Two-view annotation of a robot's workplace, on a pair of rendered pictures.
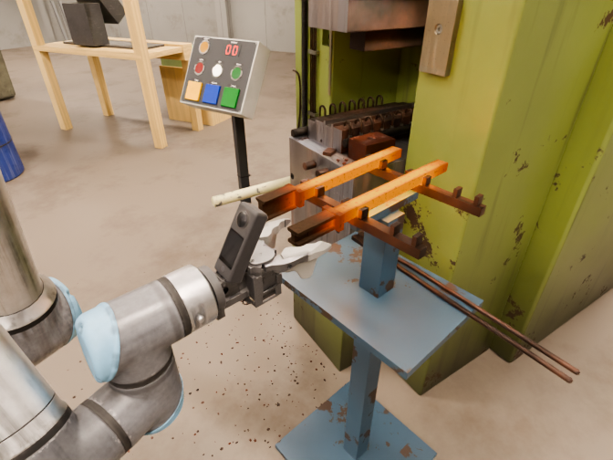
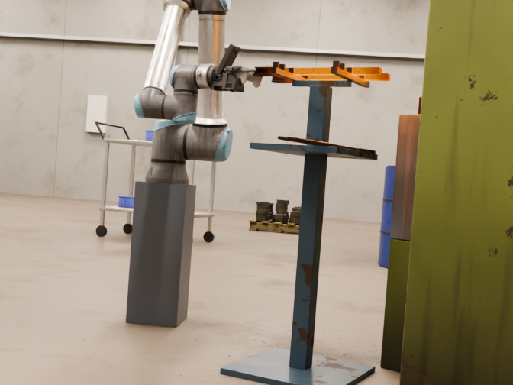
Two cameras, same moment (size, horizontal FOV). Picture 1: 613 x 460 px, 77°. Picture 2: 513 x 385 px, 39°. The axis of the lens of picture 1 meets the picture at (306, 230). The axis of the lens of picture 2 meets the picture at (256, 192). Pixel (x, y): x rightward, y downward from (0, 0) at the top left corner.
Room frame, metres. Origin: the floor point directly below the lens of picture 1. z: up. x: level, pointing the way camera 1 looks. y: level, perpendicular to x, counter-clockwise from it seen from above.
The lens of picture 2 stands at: (-0.32, -2.39, 0.65)
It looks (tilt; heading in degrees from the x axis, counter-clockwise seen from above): 1 degrees down; 70
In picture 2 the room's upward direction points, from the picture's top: 4 degrees clockwise
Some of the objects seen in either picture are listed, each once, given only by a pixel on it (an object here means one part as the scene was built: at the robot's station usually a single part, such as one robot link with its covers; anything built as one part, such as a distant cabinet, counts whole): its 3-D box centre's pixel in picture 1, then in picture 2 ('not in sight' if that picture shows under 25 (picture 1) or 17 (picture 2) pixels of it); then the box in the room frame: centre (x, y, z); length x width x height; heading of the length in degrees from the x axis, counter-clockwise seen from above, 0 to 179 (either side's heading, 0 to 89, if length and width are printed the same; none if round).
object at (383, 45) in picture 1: (393, 36); not in sight; (1.40, -0.28, 1.24); 0.30 x 0.07 x 0.06; 123
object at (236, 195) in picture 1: (260, 189); not in sight; (1.53, 0.20, 0.62); 0.44 x 0.05 x 0.05; 123
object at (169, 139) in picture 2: not in sight; (172, 140); (0.42, 0.67, 0.79); 0.17 x 0.15 x 0.18; 150
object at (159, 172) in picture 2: not in sight; (167, 171); (0.41, 0.68, 0.65); 0.19 x 0.19 x 0.10
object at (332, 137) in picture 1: (370, 122); not in sight; (1.40, -0.24, 0.96); 0.42 x 0.20 x 0.09; 123
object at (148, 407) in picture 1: (141, 389); (182, 107); (0.35, 0.24, 0.89); 0.12 x 0.09 x 0.12; 150
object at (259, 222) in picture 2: not in sight; (281, 215); (3.23, 6.15, 0.19); 1.06 x 0.73 x 0.39; 65
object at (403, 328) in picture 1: (375, 289); (316, 151); (0.72, -0.17, 0.75); 0.40 x 0.30 x 0.02; 42
